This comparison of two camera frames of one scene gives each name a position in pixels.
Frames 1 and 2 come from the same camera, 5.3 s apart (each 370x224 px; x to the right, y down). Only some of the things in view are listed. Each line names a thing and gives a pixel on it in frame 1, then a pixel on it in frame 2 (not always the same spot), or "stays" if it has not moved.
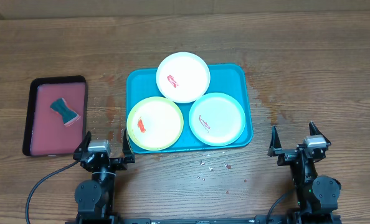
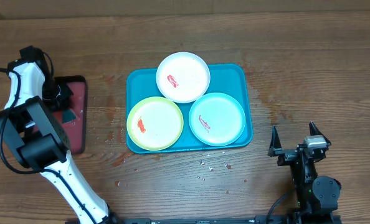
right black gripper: (287, 154) stays
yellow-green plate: (155, 123) stays
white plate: (183, 77) stays
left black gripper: (118, 163) -> (65, 99)
